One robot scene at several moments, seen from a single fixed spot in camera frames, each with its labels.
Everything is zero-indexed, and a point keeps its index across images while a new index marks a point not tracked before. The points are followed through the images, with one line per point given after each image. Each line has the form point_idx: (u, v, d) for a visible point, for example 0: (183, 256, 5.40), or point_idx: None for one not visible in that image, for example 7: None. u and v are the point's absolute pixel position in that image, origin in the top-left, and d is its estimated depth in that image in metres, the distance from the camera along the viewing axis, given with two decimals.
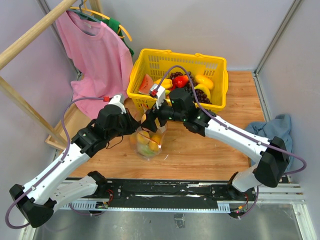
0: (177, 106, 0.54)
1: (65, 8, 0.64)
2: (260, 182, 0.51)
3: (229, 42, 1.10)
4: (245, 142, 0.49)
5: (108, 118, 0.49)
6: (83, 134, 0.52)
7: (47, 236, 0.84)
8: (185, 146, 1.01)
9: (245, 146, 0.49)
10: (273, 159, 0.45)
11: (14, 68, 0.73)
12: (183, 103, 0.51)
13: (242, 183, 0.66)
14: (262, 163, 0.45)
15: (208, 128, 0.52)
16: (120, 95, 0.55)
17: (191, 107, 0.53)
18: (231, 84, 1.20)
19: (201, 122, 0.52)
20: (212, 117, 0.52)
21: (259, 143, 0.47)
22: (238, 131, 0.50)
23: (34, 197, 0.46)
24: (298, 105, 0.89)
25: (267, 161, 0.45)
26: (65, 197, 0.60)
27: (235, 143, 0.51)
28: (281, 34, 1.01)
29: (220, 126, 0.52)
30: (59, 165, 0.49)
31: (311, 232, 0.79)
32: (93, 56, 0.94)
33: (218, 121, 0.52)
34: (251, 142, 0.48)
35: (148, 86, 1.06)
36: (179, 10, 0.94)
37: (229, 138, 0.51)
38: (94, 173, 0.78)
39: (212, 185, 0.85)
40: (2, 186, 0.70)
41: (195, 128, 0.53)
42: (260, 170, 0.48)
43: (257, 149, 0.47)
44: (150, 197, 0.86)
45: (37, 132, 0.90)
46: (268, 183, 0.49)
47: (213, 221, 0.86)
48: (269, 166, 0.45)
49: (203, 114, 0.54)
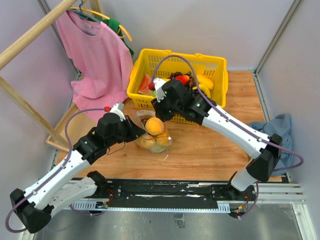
0: (171, 96, 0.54)
1: (65, 8, 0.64)
2: (253, 177, 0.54)
3: (229, 42, 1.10)
4: (246, 137, 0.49)
5: (106, 127, 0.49)
6: (84, 142, 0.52)
7: (47, 236, 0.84)
8: (186, 146, 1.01)
9: (245, 142, 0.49)
10: (271, 156, 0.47)
11: (14, 68, 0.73)
12: (175, 91, 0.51)
13: (239, 182, 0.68)
14: (261, 160, 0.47)
15: (207, 118, 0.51)
16: (118, 103, 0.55)
17: (186, 94, 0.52)
18: (231, 84, 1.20)
19: (200, 110, 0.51)
20: (213, 106, 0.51)
21: (260, 140, 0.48)
22: (238, 124, 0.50)
23: (35, 202, 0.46)
24: (298, 105, 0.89)
25: (265, 158, 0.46)
26: (63, 201, 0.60)
27: (235, 137, 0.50)
28: (281, 34, 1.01)
29: (220, 117, 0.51)
30: (60, 171, 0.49)
31: (311, 232, 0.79)
32: (93, 56, 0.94)
33: (218, 111, 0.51)
34: (251, 138, 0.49)
35: (148, 86, 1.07)
36: (179, 10, 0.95)
37: (228, 130, 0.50)
38: (94, 173, 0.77)
39: (211, 185, 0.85)
40: (3, 186, 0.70)
41: (193, 116, 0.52)
42: (256, 165, 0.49)
43: (257, 145, 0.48)
44: (151, 197, 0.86)
45: (37, 132, 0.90)
46: (260, 178, 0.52)
47: (213, 221, 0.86)
48: (267, 163, 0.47)
49: (201, 101, 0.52)
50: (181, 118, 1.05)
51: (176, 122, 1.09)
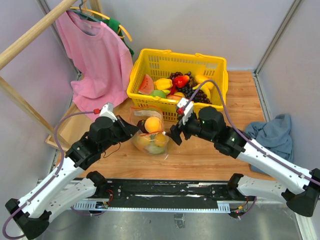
0: (207, 126, 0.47)
1: (65, 8, 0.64)
2: (292, 210, 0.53)
3: (229, 42, 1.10)
4: (287, 174, 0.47)
5: (99, 132, 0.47)
6: (77, 148, 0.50)
7: (47, 237, 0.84)
8: (185, 146, 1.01)
9: (286, 178, 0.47)
10: (317, 194, 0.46)
11: (13, 67, 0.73)
12: (217, 124, 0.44)
13: (253, 191, 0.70)
14: (306, 197, 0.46)
15: (245, 153, 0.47)
16: (108, 104, 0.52)
17: (222, 126, 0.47)
18: (231, 84, 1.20)
19: (236, 145, 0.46)
20: (248, 140, 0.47)
21: (302, 177, 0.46)
22: (277, 159, 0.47)
23: (29, 212, 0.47)
24: (297, 105, 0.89)
25: (311, 196, 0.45)
26: (61, 205, 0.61)
27: (273, 172, 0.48)
28: (281, 34, 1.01)
29: (257, 152, 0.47)
30: (54, 180, 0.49)
31: (311, 232, 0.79)
32: (93, 56, 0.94)
33: (257, 147, 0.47)
34: (292, 174, 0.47)
35: (148, 86, 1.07)
36: (179, 10, 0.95)
37: (267, 165, 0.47)
38: (93, 173, 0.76)
39: (211, 185, 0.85)
40: (3, 187, 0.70)
41: (228, 151, 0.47)
42: (298, 201, 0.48)
43: (299, 182, 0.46)
44: (151, 197, 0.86)
45: (37, 133, 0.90)
46: (301, 212, 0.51)
47: (213, 221, 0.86)
48: (313, 201, 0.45)
49: (235, 135, 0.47)
50: None
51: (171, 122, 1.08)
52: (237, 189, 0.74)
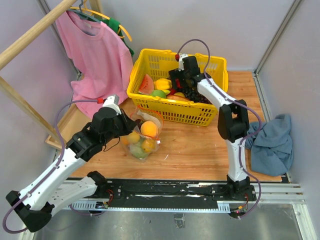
0: (185, 68, 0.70)
1: (65, 8, 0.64)
2: (223, 137, 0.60)
3: (229, 42, 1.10)
4: (217, 97, 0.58)
5: (102, 122, 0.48)
6: (78, 139, 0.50)
7: (46, 237, 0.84)
8: (185, 146, 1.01)
9: (216, 100, 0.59)
10: (229, 110, 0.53)
11: (14, 67, 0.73)
12: (188, 61, 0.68)
13: (232, 169, 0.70)
14: (221, 111, 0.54)
15: (199, 83, 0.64)
16: (114, 96, 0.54)
17: (195, 68, 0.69)
18: (231, 84, 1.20)
19: (198, 79, 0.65)
20: (206, 78, 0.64)
21: (226, 98, 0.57)
22: (217, 88, 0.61)
23: (30, 204, 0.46)
24: (297, 105, 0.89)
25: (223, 110, 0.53)
26: (63, 200, 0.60)
27: (212, 98, 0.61)
28: (281, 34, 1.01)
29: (207, 84, 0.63)
30: (54, 171, 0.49)
31: (311, 232, 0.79)
32: (93, 56, 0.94)
33: (208, 81, 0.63)
34: (221, 97, 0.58)
35: (148, 86, 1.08)
36: (179, 10, 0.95)
37: (208, 92, 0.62)
38: (93, 173, 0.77)
39: (211, 185, 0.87)
40: (3, 187, 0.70)
41: (193, 83, 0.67)
42: (220, 120, 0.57)
43: (222, 102, 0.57)
44: (150, 197, 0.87)
45: (37, 132, 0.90)
46: (225, 136, 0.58)
47: (213, 221, 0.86)
48: (224, 115, 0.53)
49: (201, 75, 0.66)
50: (181, 118, 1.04)
51: (171, 121, 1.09)
52: (229, 176, 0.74)
